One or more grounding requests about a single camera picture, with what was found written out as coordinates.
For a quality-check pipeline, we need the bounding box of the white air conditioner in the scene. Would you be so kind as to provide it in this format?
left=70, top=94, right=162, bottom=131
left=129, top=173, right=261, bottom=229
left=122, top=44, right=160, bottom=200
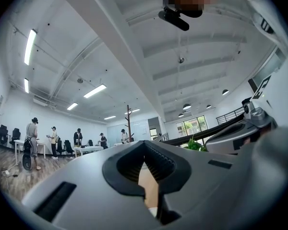
left=33, top=97, right=49, bottom=107

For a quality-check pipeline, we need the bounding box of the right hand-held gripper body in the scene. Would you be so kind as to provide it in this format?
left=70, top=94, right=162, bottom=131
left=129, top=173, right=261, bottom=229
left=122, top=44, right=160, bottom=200
left=241, top=56, right=288, bottom=129

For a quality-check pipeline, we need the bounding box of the potted green plant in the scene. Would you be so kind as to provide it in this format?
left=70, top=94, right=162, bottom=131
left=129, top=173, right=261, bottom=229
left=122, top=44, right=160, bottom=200
left=183, top=135, right=208, bottom=152

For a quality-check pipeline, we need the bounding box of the black head camera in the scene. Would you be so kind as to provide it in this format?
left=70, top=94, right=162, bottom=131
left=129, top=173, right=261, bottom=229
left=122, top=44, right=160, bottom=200
left=157, top=5, right=191, bottom=32

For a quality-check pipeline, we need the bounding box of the black office chair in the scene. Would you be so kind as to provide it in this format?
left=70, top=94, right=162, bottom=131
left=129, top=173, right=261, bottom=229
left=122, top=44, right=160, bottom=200
left=9, top=127, right=22, bottom=147
left=64, top=139, right=75, bottom=156
left=56, top=138, right=66, bottom=156
left=0, top=124, right=10, bottom=145

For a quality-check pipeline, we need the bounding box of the white table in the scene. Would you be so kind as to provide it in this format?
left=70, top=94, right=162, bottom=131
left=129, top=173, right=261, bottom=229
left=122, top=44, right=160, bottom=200
left=13, top=139, right=47, bottom=167
left=72, top=145, right=104, bottom=156

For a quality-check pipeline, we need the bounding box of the black metal railing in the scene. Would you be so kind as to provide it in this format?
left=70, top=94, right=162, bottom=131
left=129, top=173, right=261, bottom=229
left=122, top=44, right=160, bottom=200
left=161, top=106, right=246, bottom=146

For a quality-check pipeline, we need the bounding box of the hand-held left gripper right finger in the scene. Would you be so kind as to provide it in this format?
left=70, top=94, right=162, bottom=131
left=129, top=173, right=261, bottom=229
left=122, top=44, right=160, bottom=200
left=144, top=123, right=288, bottom=230

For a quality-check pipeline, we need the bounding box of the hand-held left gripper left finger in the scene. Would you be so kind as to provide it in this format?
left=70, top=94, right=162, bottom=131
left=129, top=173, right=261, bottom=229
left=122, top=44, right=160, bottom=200
left=21, top=139, right=164, bottom=230

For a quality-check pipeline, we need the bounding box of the large window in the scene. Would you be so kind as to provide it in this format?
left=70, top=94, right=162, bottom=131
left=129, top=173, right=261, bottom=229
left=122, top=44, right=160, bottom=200
left=176, top=115, right=208, bottom=138

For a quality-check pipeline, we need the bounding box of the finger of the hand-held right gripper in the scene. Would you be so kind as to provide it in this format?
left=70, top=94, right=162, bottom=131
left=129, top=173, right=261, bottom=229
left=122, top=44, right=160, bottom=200
left=204, top=135, right=258, bottom=156
left=207, top=121, right=250, bottom=140

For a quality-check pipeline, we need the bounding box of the wooden coat rack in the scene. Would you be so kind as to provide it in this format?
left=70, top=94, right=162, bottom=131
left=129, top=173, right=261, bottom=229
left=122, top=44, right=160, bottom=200
left=124, top=104, right=135, bottom=143

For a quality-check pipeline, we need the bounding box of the person's white shirt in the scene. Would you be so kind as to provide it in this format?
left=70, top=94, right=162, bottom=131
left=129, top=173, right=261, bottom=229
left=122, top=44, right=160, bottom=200
left=240, top=0, right=288, bottom=53

